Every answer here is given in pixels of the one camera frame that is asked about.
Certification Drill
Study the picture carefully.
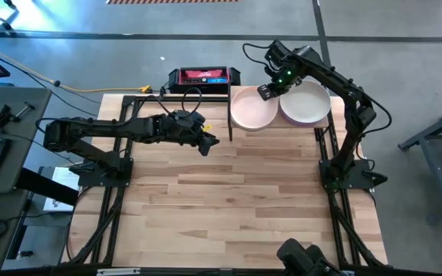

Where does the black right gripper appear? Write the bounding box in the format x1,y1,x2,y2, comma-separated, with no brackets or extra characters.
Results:
256,57,303,102

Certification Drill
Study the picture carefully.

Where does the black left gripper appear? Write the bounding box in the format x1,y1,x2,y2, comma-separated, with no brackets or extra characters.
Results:
157,110,221,157

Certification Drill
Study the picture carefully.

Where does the peach plate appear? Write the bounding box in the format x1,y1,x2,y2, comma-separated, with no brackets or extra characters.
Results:
229,85,280,133

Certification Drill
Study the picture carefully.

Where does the light grey plate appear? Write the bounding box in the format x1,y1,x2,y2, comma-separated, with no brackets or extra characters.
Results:
279,79,332,126

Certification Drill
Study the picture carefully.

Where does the red and black power station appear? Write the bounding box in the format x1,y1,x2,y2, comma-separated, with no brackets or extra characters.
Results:
167,65,242,95

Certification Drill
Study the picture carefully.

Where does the black bulky equipment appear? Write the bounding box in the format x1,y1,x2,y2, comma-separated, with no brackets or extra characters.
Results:
276,237,347,276

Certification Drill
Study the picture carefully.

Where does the white paper sheet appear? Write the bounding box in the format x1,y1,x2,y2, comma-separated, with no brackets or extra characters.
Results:
43,166,81,213

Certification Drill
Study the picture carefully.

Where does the black desk support bar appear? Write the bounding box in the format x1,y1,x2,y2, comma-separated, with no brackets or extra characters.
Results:
15,167,80,207

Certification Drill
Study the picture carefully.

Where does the grey side desk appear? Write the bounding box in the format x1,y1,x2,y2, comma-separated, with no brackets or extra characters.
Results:
0,84,53,271

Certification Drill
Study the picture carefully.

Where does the grey metal stand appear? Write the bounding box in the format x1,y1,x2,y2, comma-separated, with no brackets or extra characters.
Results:
398,100,442,224

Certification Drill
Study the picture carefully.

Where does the black clamp tool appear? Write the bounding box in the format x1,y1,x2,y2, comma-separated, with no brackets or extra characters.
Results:
0,101,37,130

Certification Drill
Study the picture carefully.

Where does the yellow extension cord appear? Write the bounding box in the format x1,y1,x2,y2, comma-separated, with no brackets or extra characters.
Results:
0,37,153,94

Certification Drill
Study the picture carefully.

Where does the black aluminium table frame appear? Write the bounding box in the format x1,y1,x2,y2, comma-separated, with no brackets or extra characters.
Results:
61,93,389,269

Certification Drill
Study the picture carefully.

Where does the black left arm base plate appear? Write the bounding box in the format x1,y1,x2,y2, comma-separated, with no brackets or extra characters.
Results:
78,157,134,189

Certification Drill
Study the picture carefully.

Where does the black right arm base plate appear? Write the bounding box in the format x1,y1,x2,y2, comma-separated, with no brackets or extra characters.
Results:
318,157,378,192

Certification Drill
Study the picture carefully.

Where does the black camera crossbar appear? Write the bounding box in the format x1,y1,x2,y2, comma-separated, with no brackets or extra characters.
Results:
0,264,442,276

